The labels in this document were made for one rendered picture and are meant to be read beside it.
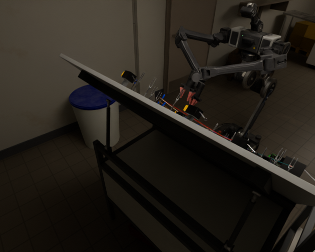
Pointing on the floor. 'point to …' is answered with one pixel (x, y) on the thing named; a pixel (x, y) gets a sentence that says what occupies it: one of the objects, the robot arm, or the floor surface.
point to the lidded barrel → (94, 115)
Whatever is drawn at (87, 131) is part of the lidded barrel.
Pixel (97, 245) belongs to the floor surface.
